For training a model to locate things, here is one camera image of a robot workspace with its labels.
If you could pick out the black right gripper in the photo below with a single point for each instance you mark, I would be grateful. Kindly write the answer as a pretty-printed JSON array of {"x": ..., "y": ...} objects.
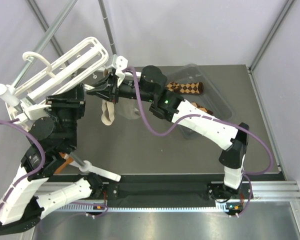
[{"x": 109, "y": 82}]

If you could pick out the cream white ribbed sock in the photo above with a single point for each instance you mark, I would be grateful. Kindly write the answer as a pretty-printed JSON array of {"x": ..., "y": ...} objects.
[{"x": 126, "y": 108}]

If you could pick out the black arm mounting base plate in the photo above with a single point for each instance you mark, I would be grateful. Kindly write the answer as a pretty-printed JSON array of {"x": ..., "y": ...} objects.
[{"x": 168, "y": 194}]

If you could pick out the thin grey back stand pole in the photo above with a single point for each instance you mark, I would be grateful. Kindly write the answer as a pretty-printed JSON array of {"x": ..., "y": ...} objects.
[{"x": 107, "y": 26}]

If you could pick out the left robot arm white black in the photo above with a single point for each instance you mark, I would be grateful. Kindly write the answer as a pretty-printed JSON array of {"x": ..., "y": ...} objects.
[{"x": 49, "y": 137}]

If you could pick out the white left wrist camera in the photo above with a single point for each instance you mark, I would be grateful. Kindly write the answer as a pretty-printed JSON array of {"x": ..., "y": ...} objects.
[{"x": 33, "y": 110}]

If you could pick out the grey metal stand pole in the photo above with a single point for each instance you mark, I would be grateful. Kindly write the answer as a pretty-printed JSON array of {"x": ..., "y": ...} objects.
[{"x": 61, "y": 35}]

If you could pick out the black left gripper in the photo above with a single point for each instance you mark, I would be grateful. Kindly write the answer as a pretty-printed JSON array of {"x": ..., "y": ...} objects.
[{"x": 73, "y": 98}]

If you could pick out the white stand base foot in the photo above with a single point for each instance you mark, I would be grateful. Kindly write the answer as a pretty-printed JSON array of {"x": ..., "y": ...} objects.
[{"x": 89, "y": 168}]

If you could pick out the brown orange argyle sock crumpled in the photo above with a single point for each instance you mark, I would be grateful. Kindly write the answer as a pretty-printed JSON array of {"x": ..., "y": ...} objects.
[{"x": 202, "y": 108}]

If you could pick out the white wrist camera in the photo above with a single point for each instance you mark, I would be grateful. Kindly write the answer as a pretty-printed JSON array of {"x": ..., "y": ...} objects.
[
  {"x": 33, "y": 110},
  {"x": 119, "y": 63}
]

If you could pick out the white pole joint connector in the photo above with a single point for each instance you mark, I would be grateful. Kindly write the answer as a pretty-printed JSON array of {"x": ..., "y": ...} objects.
[{"x": 7, "y": 94}]

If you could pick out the orange sock with cream cuff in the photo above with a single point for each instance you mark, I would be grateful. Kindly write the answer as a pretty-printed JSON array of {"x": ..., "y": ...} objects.
[{"x": 67, "y": 160}]

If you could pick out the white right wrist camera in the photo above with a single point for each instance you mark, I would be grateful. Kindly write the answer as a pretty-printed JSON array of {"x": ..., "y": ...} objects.
[{"x": 119, "y": 63}]

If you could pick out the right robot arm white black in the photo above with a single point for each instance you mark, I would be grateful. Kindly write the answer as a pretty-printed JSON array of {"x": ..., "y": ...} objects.
[{"x": 167, "y": 105}]

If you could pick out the aluminium frame rail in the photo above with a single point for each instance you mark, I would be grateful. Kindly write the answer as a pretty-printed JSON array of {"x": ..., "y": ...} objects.
[{"x": 261, "y": 191}]

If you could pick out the brown orange argyle sock flat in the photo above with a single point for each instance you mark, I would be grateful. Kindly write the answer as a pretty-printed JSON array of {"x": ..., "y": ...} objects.
[{"x": 194, "y": 88}]

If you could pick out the clear plastic bin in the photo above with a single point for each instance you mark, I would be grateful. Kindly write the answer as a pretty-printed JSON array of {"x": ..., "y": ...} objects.
[{"x": 211, "y": 98}]

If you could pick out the white plastic clip hanger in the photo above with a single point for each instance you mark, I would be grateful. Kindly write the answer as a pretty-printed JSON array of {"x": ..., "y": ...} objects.
[{"x": 59, "y": 76}]

